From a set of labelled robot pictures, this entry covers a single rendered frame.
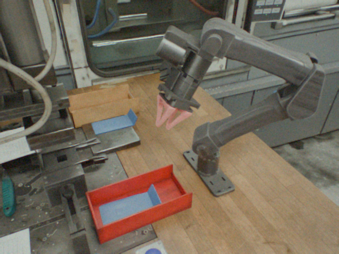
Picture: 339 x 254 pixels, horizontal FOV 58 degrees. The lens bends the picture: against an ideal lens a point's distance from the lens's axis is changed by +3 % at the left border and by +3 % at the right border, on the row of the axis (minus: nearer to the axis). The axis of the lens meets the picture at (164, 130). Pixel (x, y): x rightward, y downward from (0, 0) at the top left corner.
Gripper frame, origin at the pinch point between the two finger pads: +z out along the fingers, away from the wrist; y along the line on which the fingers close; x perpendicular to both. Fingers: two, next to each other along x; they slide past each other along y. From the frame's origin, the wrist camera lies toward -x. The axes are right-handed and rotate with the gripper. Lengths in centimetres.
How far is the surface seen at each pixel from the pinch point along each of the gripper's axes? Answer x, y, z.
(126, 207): 5.5, 1.8, 23.5
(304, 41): -65, -112, -44
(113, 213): 5.9, 5.0, 25.5
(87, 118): -36.1, 3.5, 21.1
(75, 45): -69, 6, 6
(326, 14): -70, -121, -63
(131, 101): -36.0, -9.7, 10.1
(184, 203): 12.4, -9.0, 15.0
